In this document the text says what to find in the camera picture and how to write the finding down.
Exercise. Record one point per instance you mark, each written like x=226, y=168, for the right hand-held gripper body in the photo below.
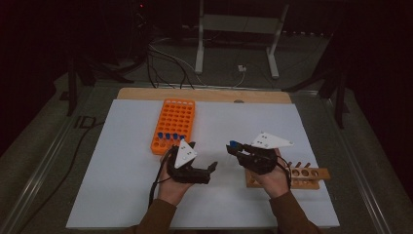
x=258, y=161

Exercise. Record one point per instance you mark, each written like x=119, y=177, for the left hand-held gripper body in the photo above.
x=186, y=177

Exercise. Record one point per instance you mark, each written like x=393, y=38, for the blue capped test tube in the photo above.
x=175, y=136
x=233, y=143
x=182, y=137
x=168, y=136
x=160, y=135

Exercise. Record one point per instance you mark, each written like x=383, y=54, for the orange test tube rack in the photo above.
x=175, y=117

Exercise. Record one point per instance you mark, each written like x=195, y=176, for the wooden test tube rack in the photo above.
x=308, y=185

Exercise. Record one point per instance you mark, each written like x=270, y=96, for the person's left hand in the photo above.
x=170, y=191

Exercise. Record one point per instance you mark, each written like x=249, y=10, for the person's right hand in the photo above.
x=274, y=183

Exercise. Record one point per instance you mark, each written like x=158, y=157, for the white table mat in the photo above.
x=113, y=162

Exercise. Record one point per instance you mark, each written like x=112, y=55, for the black floor stand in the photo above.
x=72, y=94
x=339, y=104

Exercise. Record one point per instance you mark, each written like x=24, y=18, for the white metal frame stand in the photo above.
x=199, y=48

